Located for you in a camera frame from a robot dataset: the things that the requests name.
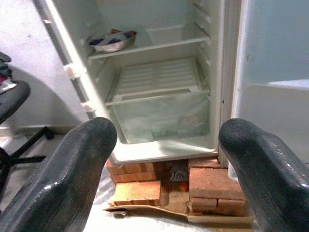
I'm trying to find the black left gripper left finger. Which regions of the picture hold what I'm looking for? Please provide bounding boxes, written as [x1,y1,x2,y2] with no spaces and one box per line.
[0,117,118,232]

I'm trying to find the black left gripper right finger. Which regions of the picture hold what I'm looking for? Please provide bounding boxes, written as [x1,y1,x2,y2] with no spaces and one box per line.
[218,118,309,232]

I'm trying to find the glossy fridge door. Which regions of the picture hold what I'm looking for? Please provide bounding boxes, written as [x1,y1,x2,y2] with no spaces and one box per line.
[232,0,309,185]

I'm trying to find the glass fridge shelf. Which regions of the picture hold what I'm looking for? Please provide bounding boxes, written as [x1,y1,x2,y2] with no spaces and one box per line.
[87,23,211,61]

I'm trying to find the grey single-door fridge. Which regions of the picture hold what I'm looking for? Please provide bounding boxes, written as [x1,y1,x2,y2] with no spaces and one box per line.
[32,0,242,168]

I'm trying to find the orange brick stack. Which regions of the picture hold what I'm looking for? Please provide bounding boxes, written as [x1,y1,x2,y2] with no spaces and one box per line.
[106,159,162,206]
[188,158,249,218]

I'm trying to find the black office chair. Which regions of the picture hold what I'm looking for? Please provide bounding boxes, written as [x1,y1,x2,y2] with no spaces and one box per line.
[0,79,55,194]

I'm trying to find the dark printed packet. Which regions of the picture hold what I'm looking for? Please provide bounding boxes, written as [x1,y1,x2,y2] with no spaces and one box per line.
[160,160,190,193]

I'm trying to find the clear crisper drawer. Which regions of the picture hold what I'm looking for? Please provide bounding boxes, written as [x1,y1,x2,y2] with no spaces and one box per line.
[109,90,211,145]

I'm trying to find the clothes pile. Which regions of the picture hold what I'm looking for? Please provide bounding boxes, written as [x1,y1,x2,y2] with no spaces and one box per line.
[0,52,15,90]

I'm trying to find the white slatted crisper cover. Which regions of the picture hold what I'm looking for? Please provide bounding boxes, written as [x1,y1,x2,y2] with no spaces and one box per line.
[105,57,211,107]

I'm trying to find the steel bowl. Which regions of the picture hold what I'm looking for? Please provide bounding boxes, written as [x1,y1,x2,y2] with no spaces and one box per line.
[88,30,137,54]

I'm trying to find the blue white food packet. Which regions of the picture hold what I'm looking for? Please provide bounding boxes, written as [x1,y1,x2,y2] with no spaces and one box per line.
[90,29,136,47]

